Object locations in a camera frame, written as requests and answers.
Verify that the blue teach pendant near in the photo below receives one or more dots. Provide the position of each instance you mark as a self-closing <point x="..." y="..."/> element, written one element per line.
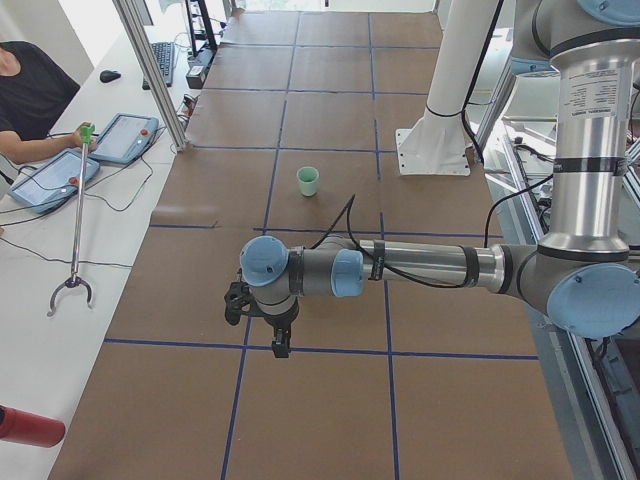
<point x="51" y="184"/>

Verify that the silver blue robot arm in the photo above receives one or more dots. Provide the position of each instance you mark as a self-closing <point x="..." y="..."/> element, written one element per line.
<point x="577" y="274"/>

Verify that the black keyboard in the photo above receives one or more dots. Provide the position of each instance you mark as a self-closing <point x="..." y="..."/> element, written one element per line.
<point x="164" y="53"/>

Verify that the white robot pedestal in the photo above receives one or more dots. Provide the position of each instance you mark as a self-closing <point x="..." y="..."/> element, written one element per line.
<point x="436" y="145"/>

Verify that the person's forearm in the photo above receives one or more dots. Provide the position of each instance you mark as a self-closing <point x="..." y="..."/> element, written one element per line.
<point x="21" y="151"/>

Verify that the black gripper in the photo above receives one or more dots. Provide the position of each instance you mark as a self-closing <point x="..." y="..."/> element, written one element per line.
<point x="278" y="321"/>

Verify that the person's hand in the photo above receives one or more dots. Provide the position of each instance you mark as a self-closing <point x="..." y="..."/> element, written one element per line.
<point x="82" y="135"/>

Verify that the red cylinder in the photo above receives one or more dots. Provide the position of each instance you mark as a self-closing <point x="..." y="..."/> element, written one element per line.
<point x="23" y="427"/>

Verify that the blue teach pendant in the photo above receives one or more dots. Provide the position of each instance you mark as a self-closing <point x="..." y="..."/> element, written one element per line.
<point x="124" y="138"/>
<point x="51" y="184"/>

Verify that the black computer mouse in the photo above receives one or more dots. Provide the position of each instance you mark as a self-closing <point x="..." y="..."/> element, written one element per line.
<point x="107" y="76"/>

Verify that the metal reacher grabber green handle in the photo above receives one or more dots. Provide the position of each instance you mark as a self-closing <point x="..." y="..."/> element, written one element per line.
<point x="74" y="280"/>

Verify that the aluminium frame post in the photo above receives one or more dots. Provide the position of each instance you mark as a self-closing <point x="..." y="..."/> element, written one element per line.
<point x="134" y="28"/>

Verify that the mint green cup on table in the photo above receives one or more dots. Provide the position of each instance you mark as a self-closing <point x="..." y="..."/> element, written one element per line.
<point x="308" y="178"/>

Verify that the person in black shirt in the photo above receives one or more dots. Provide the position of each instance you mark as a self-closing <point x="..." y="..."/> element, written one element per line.
<point x="35" y="91"/>

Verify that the blue teach pendant far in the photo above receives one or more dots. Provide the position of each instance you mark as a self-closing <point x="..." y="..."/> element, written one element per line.
<point x="124" y="138"/>

